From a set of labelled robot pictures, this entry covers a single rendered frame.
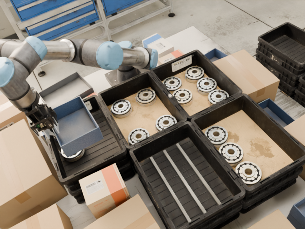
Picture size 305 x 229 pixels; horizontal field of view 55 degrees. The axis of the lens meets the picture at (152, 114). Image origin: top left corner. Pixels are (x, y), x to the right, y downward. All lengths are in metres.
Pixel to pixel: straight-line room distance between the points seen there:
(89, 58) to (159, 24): 2.40
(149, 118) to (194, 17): 2.35
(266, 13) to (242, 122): 2.43
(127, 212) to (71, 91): 0.92
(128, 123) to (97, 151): 0.20
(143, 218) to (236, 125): 0.60
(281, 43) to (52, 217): 1.96
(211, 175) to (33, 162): 0.77
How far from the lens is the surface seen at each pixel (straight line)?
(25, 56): 0.95
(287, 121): 1.61
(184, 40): 2.11
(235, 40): 3.29
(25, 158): 1.45
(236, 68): 1.64
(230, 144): 1.31
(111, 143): 1.41
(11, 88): 0.93
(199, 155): 1.31
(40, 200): 1.44
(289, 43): 2.47
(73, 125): 1.21
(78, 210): 1.44
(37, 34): 3.15
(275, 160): 1.34
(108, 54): 1.22
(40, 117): 1.02
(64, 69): 3.32
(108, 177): 1.21
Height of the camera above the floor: 1.94
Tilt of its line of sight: 49 degrees down
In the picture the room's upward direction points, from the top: 12 degrees counter-clockwise
